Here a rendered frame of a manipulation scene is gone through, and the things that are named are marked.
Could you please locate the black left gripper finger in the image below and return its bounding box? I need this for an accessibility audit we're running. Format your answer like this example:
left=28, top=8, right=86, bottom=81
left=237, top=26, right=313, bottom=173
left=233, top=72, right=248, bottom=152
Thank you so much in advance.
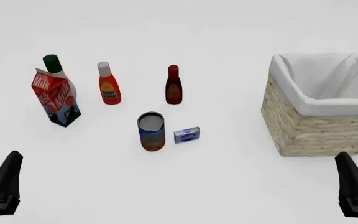
left=0, top=150, right=24, bottom=201

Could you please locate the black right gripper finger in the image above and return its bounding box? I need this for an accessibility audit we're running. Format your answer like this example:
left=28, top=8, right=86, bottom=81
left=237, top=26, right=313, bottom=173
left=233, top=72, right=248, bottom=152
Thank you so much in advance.
left=334, top=151, right=358, bottom=203

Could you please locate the woven basket with white liner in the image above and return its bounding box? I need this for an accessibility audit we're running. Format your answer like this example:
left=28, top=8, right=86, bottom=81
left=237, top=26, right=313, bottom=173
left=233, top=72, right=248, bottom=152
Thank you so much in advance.
left=260, top=52, right=358, bottom=157

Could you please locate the red milk carton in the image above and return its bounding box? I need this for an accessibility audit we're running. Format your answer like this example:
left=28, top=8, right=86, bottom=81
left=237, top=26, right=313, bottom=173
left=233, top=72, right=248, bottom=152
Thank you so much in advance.
left=30, top=67, right=82, bottom=128

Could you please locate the white bottle with green cap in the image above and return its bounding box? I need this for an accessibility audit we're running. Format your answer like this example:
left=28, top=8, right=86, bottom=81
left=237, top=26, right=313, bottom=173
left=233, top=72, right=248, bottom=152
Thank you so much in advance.
left=42, top=54, right=78, bottom=101

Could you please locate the orange bottle with white cap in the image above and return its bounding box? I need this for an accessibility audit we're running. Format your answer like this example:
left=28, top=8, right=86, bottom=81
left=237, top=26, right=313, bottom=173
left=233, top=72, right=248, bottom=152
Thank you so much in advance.
left=96, top=61, right=122, bottom=105

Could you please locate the blue and orange tin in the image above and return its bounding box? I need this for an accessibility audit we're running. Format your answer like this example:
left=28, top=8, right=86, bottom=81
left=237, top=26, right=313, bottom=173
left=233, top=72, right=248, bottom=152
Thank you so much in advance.
left=137, top=111, right=166, bottom=152

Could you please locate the small blue printed box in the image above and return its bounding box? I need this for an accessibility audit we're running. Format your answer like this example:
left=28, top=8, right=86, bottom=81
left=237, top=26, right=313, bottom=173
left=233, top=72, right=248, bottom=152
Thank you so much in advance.
left=173, top=126, right=201, bottom=144

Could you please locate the dark red sauce bottle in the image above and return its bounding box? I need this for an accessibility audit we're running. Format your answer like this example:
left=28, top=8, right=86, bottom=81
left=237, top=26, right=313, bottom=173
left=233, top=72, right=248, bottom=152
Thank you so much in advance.
left=165, top=64, right=183, bottom=105

